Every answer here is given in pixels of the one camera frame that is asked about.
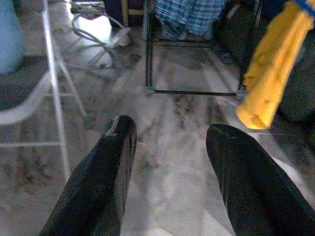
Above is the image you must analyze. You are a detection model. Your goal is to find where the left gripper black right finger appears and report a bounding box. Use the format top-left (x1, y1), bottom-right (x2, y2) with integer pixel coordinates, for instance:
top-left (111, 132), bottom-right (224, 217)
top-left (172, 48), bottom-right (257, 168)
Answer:
top-left (206, 123), bottom-right (315, 236)

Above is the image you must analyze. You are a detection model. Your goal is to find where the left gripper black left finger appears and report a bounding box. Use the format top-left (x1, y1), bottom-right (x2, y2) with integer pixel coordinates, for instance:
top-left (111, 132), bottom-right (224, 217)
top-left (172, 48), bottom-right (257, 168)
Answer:
top-left (40, 115), bottom-right (137, 236)

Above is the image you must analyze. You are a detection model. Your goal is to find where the blue plastic hanger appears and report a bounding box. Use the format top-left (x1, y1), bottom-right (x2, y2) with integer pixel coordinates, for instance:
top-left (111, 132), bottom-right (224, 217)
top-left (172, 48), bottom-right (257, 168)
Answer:
top-left (295, 0), bottom-right (315, 13)

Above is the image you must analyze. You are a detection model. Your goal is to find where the dark green sofa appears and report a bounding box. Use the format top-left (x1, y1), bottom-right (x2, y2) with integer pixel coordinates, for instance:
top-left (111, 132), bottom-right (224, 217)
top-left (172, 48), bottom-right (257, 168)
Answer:
top-left (214, 0), bottom-right (315, 153)

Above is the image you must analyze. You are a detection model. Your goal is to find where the yellow shirt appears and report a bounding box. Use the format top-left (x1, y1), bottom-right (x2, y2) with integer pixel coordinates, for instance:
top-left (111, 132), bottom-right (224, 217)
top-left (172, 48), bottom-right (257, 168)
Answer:
top-left (236, 0), bottom-right (315, 130)

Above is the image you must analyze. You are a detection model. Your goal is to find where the white grey folding chair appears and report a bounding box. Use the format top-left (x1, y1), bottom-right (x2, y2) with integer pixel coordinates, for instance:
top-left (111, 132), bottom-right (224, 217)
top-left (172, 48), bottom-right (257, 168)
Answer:
top-left (0, 0), bottom-right (89, 182)

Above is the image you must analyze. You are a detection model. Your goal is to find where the black metal drying rack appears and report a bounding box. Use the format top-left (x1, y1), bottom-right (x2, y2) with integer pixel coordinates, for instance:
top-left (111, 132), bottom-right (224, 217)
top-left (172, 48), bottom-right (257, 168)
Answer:
top-left (144, 0), bottom-right (261, 96)

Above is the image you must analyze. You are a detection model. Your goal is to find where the light blue pillow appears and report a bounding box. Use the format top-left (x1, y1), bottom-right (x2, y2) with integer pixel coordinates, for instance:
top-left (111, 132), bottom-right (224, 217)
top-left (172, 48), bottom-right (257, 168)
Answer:
top-left (0, 0), bottom-right (25, 74)

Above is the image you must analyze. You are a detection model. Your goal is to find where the blue plaid shirt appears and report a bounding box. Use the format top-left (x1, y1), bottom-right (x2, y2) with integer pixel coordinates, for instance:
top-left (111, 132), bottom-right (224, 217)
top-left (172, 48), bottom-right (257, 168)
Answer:
top-left (155, 0), bottom-right (226, 41)

